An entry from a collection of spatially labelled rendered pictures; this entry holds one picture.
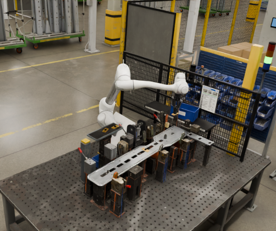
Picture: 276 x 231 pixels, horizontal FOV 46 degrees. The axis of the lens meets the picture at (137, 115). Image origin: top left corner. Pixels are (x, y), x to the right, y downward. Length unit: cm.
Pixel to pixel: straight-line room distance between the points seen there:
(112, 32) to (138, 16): 504
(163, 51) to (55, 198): 322
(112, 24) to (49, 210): 837
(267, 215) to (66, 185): 249
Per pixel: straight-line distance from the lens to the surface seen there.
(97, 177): 285
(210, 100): 385
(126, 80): 325
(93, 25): 995
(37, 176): 340
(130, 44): 598
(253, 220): 431
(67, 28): 1088
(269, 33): 975
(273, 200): 474
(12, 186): 332
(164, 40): 541
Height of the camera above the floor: 272
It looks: 26 degrees down
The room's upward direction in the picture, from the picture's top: 5 degrees clockwise
